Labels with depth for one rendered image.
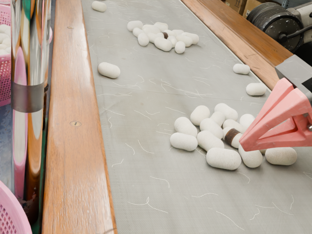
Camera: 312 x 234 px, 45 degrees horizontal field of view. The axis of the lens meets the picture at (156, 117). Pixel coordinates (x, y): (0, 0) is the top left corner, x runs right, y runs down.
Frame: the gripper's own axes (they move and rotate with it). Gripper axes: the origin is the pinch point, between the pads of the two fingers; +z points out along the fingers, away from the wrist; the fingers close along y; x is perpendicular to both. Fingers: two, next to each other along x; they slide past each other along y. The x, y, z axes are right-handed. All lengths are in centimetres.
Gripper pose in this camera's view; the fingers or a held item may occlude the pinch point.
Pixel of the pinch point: (248, 142)
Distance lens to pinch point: 40.7
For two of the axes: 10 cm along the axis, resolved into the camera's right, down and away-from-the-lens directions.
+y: 2.0, 5.2, -8.3
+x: 4.9, 6.8, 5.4
